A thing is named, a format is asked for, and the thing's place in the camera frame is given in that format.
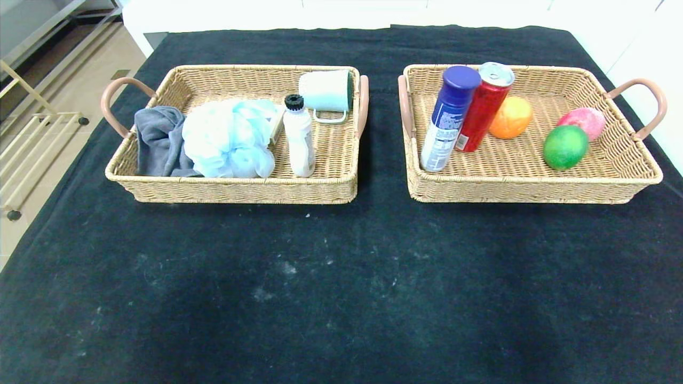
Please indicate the white bottle with brush cap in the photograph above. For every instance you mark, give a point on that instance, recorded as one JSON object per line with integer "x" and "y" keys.
{"x": 300, "y": 144}

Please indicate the gold card box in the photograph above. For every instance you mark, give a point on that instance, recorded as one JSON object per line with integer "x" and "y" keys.
{"x": 277, "y": 128}

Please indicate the light blue bath pouf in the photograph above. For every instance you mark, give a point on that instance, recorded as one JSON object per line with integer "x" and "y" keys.
{"x": 224, "y": 138}

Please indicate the blue capped spray can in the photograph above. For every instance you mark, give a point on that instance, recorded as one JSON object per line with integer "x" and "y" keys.
{"x": 448, "y": 117}

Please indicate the red drink can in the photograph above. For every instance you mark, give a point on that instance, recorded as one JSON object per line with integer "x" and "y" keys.
{"x": 485, "y": 106}

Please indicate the green lime fruit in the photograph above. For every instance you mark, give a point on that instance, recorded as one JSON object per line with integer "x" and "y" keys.
{"x": 565, "y": 148}

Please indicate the mint green enamel mug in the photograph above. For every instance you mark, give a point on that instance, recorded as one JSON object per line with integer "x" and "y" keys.
{"x": 323, "y": 90}

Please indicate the black table cloth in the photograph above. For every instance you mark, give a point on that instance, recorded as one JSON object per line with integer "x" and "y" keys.
{"x": 373, "y": 48}

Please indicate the orange fruit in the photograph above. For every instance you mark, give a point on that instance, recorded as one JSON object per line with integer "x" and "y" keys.
{"x": 512, "y": 117}

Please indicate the grey cloth towel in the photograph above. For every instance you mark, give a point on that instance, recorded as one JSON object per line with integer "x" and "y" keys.
{"x": 157, "y": 138}

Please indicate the pink red peach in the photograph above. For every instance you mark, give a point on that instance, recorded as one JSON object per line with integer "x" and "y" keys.
{"x": 589, "y": 117}

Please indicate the beige metal rack on wheels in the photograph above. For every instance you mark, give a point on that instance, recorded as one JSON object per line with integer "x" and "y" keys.
{"x": 58, "y": 114}

